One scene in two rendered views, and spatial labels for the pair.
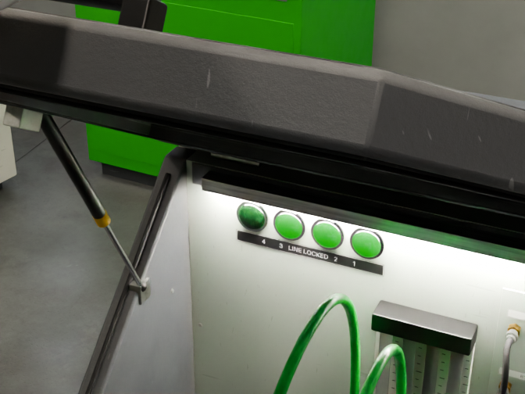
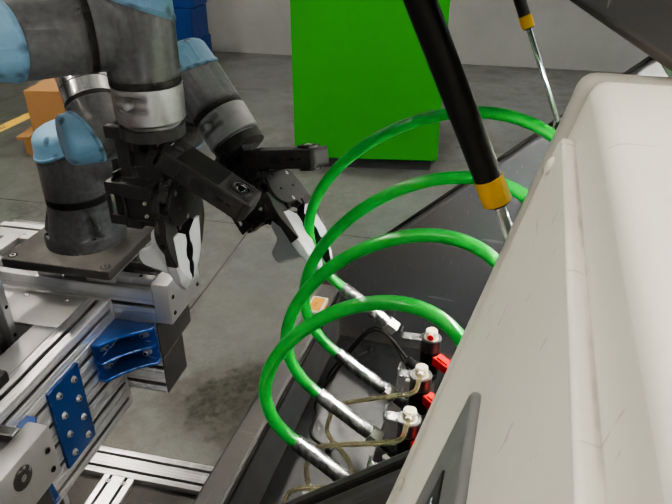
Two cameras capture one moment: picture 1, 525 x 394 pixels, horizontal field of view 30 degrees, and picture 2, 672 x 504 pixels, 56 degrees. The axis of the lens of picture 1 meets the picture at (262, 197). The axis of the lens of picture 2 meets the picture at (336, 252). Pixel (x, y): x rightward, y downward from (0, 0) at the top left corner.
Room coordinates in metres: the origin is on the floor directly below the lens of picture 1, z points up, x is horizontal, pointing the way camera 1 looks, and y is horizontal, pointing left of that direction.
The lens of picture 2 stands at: (0.70, -0.72, 1.63)
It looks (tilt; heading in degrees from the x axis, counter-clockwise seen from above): 30 degrees down; 82
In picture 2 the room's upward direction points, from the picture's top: straight up
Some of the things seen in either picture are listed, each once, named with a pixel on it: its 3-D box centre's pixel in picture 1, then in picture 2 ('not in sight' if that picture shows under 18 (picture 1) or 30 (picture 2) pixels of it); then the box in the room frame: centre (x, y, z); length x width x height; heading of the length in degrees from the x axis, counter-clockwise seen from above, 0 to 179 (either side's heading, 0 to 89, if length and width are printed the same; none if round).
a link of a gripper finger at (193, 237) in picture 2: not in sight; (175, 247); (0.59, -0.02, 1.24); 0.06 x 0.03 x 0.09; 156
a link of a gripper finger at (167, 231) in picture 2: not in sight; (170, 231); (0.60, -0.06, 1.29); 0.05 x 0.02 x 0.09; 66
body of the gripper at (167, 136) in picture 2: not in sight; (153, 173); (0.58, -0.03, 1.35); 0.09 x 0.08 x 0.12; 156
